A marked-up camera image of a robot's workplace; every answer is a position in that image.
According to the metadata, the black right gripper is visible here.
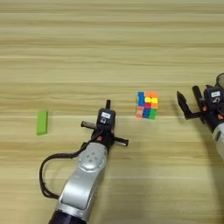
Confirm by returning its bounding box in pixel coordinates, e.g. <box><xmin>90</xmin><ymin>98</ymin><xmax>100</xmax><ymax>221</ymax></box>
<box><xmin>176</xmin><ymin>84</ymin><xmax>224</xmax><ymax>132</ymax></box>

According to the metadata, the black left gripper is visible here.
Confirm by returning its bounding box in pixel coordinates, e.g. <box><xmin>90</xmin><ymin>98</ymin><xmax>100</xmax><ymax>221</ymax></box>
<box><xmin>80</xmin><ymin>120</ymin><xmax>130</xmax><ymax>152</ymax></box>

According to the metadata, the multicoloured puzzle cube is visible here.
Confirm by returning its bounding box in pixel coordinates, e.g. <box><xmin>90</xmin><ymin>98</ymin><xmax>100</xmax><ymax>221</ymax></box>
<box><xmin>135</xmin><ymin>90</ymin><xmax>159</xmax><ymax>120</ymax></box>

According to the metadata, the green rectangular block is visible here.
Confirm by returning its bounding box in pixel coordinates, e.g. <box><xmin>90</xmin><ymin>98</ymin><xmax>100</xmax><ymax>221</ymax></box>
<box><xmin>36</xmin><ymin>110</ymin><xmax>49</xmax><ymax>137</ymax></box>

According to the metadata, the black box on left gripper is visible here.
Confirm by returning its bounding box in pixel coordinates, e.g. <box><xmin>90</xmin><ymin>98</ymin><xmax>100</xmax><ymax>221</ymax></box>
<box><xmin>96</xmin><ymin>108</ymin><xmax>117</xmax><ymax>127</ymax></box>

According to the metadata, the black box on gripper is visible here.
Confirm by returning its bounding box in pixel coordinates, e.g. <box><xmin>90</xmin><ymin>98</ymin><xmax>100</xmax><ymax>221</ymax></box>
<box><xmin>96</xmin><ymin>108</ymin><xmax>117</xmax><ymax>127</ymax></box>
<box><xmin>203</xmin><ymin>87</ymin><xmax>224</xmax><ymax>107</ymax></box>

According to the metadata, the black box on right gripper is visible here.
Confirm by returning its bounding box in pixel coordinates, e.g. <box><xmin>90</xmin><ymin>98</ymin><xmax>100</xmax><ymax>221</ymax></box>
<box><xmin>203</xmin><ymin>87</ymin><xmax>224</xmax><ymax>107</ymax></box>

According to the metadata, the black mesh cup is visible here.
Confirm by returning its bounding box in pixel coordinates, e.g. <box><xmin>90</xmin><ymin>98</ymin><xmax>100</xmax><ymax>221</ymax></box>
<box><xmin>214</xmin><ymin>73</ymin><xmax>224</xmax><ymax>88</ymax></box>

